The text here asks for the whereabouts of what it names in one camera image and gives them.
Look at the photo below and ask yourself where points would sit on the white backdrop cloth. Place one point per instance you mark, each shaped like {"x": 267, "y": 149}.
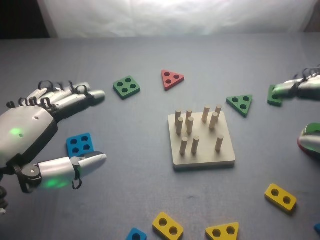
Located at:
{"x": 175, "y": 17}

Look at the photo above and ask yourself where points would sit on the green triangle three-hole block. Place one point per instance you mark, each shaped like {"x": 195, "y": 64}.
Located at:
{"x": 240, "y": 103}

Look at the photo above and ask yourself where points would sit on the red triangle three-hole block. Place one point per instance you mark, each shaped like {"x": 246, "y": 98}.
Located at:
{"x": 170, "y": 77}

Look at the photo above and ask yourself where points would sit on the blue square four-hole block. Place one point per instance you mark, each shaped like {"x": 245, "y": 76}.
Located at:
{"x": 80, "y": 143}

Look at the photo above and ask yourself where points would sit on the grey table cloth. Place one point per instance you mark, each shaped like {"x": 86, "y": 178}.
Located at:
{"x": 140, "y": 190}

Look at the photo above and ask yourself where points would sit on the yellow triangle block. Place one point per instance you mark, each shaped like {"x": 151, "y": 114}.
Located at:
{"x": 223, "y": 232}

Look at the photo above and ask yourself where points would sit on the yellow rectangular two-hole block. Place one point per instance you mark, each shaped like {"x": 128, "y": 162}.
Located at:
{"x": 281, "y": 196}
{"x": 168, "y": 226}

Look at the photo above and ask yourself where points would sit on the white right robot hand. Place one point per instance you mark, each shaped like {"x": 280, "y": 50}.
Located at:
{"x": 310, "y": 86}

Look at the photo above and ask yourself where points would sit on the green square four-hole block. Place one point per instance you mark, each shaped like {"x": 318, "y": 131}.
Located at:
{"x": 125, "y": 91}

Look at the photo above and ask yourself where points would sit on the wooden peg board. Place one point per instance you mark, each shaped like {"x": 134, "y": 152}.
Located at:
{"x": 205, "y": 155}

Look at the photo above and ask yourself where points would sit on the green rectangular block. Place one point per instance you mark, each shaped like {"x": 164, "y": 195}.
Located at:
{"x": 273, "y": 99}

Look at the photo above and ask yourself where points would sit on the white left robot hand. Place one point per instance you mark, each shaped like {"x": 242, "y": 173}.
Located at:
{"x": 22, "y": 130}

